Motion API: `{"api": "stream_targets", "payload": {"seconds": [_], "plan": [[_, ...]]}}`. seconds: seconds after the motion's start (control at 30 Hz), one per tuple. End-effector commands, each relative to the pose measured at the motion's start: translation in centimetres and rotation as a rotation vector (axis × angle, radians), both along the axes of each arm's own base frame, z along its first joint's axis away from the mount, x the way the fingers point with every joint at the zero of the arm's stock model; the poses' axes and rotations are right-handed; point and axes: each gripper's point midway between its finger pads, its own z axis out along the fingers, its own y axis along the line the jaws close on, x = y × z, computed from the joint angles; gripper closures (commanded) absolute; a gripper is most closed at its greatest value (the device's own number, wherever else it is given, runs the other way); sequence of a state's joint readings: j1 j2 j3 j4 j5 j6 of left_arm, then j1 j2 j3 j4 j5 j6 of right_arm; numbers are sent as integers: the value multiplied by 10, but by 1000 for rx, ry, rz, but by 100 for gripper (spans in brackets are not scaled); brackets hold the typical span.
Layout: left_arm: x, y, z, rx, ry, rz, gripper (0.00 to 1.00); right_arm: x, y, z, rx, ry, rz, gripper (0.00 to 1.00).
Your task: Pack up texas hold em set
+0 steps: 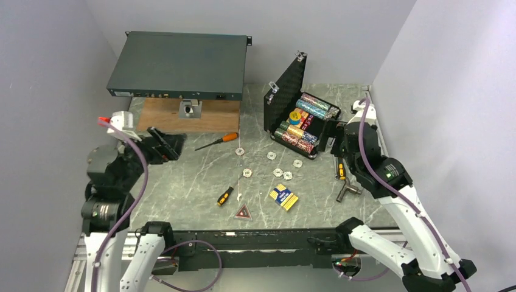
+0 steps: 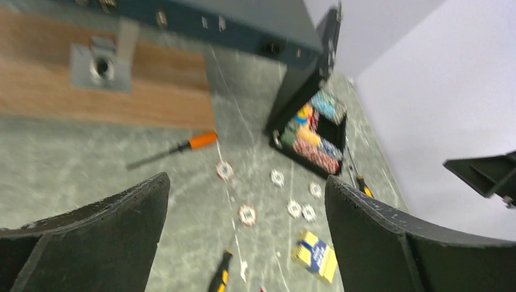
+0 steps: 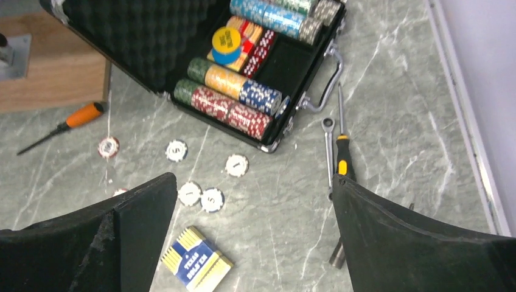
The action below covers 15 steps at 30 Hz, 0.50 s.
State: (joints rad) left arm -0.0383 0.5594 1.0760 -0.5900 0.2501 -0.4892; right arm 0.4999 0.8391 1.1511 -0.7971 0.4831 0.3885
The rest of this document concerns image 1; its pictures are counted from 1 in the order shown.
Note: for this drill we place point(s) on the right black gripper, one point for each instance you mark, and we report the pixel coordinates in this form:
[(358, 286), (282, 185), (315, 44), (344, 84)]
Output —
[(332, 129)]

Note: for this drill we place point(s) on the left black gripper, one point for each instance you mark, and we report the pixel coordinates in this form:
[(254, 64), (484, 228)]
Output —
[(163, 146)]

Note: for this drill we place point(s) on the grey white 1 chip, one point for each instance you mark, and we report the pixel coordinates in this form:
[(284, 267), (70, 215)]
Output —
[(297, 163), (278, 172)]

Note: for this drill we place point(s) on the blue yellow card deck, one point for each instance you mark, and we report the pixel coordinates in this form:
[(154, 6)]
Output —
[(284, 197)]

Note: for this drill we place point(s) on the red triangular dealer token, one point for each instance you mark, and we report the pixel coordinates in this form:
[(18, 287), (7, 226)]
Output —
[(243, 213)]

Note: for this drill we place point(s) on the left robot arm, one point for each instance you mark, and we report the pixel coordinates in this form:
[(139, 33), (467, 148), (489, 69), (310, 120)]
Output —
[(108, 205)]

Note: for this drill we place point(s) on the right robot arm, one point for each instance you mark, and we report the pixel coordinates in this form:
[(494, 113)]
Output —
[(429, 263)]

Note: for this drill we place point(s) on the black poker chip case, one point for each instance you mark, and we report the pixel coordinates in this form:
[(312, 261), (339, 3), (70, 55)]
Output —
[(286, 95)]

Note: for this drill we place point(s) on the blue yellow dealer button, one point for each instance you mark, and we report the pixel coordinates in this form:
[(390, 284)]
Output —
[(294, 118)]

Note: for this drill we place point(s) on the silver metal stand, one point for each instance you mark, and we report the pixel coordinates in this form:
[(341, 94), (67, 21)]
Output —
[(190, 109)]

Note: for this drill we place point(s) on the wooden board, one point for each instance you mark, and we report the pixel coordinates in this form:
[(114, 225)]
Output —
[(210, 116)]

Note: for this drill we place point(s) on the grey metal T wrench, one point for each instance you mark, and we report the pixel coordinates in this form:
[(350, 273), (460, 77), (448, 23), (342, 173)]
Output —
[(347, 188)]

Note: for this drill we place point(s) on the dark green rack server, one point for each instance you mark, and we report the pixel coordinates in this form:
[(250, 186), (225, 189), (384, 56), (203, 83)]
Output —
[(172, 65)]

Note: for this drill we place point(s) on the yellow black handle tool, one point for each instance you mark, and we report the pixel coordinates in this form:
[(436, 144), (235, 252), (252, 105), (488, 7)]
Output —
[(340, 170)]

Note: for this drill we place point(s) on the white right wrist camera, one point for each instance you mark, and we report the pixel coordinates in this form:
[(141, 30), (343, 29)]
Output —
[(359, 110)]

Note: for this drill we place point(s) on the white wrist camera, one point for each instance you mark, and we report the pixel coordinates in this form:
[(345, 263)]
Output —
[(359, 110), (123, 122)]

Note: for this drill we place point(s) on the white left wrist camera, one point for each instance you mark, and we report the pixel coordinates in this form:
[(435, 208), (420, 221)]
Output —
[(123, 122)]

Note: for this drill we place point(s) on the orange handle screwdriver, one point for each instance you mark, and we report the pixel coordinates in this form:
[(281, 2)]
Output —
[(226, 138)]

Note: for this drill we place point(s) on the yellow black handle screwdriver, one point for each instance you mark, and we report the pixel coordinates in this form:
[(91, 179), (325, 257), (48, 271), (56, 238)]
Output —
[(224, 197)]

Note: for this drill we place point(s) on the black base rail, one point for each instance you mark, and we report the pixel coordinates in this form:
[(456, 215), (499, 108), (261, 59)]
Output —
[(315, 247)]

